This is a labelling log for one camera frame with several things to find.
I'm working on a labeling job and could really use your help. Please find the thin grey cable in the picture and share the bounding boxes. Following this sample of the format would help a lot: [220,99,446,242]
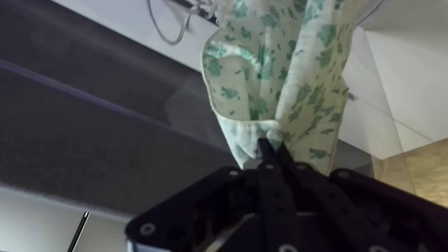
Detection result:
[148,0,197,46]

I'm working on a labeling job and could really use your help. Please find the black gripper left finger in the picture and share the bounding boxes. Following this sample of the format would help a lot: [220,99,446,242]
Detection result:
[125,137,300,252]

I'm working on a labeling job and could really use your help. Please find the thin dark rod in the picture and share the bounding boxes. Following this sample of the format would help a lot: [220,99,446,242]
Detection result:
[66,209,92,252]

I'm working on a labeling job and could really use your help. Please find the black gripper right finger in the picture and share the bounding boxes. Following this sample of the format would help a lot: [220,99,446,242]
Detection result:
[279,144,448,252]

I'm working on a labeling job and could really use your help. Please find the white green floral cloth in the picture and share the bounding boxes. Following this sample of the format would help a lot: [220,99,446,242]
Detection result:
[201,0,376,176]

